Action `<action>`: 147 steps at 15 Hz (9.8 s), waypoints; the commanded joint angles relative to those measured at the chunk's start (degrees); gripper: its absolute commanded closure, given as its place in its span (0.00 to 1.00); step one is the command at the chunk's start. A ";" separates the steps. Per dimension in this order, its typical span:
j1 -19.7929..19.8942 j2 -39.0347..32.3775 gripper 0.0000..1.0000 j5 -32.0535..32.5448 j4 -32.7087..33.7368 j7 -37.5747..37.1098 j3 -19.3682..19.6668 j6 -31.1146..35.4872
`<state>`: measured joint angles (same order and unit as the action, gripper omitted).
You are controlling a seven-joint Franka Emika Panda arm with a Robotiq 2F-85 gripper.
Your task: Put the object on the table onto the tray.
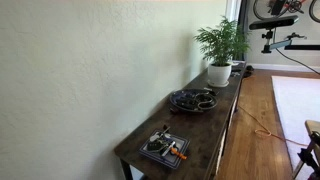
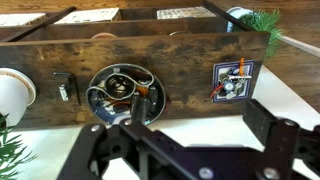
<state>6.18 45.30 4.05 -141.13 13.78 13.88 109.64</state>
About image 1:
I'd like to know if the round dark blue tray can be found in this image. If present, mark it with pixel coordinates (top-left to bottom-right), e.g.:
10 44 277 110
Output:
169 89 218 113

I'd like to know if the bunch of keys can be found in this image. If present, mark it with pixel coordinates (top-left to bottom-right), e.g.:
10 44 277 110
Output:
147 125 176 157

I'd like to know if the dark wooden console table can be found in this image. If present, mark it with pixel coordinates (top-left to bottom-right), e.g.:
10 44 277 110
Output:
115 75 242 180

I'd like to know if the white ceramic plant pot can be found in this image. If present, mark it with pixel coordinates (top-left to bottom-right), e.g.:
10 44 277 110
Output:
208 64 231 87

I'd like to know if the green potted plant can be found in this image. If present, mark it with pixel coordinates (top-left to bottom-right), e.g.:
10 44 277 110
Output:
194 16 250 67

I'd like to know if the white area rug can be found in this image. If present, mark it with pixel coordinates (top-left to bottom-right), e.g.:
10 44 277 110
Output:
272 76 320 168

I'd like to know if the orange-handled tool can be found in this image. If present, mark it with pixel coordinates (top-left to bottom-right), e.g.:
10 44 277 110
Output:
170 148 187 160

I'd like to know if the orange extension cord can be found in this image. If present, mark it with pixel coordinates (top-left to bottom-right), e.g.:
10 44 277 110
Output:
237 104 309 148

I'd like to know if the black camera cable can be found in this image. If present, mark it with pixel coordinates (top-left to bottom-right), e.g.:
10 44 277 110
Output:
272 28 320 76

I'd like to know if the bicycle on wall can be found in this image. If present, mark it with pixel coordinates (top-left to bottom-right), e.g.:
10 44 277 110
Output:
253 0 320 23

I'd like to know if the black stereo camera bar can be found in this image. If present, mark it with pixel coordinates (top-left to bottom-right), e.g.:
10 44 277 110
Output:
249 15 298 30

